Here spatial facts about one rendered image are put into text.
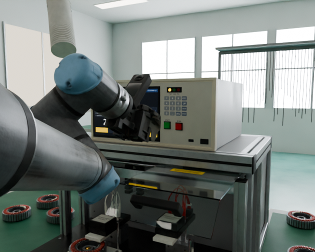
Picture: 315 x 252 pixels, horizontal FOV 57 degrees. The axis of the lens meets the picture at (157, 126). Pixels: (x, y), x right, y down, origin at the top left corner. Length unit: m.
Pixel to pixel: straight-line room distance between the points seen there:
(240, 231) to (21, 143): 0.68
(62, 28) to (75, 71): 1.56
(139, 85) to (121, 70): 7.85
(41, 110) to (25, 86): 5.92
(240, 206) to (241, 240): 0.09
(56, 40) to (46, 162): 1.75
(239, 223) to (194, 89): 0.38
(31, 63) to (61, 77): 6.08
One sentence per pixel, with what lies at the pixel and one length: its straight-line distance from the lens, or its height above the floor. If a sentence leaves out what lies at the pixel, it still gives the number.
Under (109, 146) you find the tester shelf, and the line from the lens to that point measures 0.96.
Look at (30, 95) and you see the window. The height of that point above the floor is 1.28.
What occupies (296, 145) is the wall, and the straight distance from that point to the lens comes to 7.14.
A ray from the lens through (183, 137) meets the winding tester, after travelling 0.85.
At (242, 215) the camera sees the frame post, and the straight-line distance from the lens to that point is 0.81.
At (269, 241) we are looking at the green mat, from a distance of 1.19.
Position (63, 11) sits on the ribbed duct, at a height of 1.82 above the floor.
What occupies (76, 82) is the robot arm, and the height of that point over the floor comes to 1.29.
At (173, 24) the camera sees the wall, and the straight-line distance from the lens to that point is 7.94.
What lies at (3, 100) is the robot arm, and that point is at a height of 1.27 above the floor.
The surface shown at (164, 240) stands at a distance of 0.85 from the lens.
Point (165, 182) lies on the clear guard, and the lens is 0.71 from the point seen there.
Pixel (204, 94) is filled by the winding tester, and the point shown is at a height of 1.27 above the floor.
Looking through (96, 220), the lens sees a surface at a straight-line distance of 1.00.
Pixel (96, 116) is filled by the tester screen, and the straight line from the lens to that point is 1.01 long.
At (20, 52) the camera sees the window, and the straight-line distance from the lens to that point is 6.48.
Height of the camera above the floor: 1.27
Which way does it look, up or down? 6 degrees down
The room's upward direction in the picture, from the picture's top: straight up
